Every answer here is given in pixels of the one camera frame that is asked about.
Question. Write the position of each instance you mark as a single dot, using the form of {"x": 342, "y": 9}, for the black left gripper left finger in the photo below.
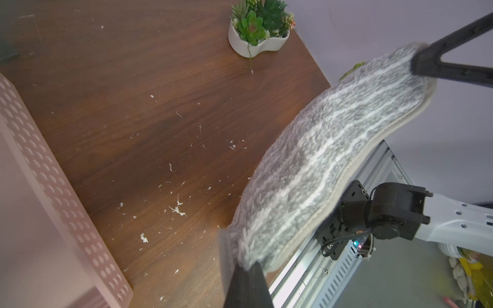
{"x": 248, "y": 289}

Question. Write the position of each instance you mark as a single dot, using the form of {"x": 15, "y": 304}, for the grey striped square dishcloth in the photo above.
{"x": 302, "y": 175}

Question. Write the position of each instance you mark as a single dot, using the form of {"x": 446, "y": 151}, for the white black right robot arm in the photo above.
{"x": 399, "y": 210}

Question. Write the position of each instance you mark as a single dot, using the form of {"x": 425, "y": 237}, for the green leafy plant wooden pot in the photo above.
{"x": 352, "y": 70}

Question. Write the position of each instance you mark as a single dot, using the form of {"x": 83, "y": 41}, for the right controller circuit board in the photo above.
{"x": 364, "y": 247}

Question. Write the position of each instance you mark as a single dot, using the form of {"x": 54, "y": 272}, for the succulents in white pot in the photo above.
{"x": 259, "y": 26}

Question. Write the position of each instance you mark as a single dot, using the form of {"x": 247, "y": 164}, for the pink perforated plastic basket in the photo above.
{"x": 51, "y": 252}

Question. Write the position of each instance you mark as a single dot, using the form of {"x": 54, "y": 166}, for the aluminium front frame rail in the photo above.
{"x": 317, "y": 273}

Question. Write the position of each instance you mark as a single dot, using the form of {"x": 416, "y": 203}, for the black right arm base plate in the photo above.
{"x": 348, "y": 221}

